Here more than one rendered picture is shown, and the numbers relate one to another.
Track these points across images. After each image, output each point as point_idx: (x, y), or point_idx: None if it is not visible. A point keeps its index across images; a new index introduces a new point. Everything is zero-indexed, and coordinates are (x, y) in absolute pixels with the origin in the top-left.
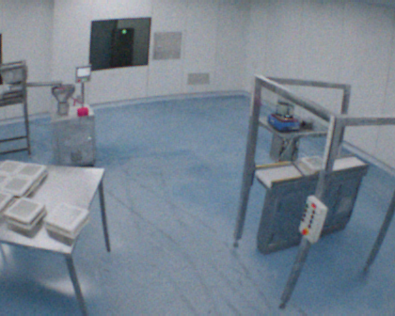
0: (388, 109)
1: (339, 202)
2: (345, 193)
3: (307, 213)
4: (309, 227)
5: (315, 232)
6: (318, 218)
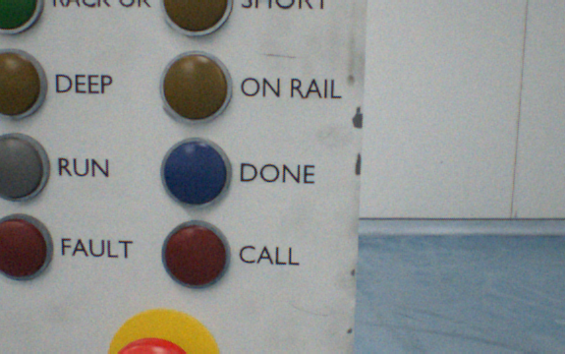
0: None
1: None
2: None
3: (53, 104)
4: (217, 257)
5: (355, 274)
6: (339, 35)
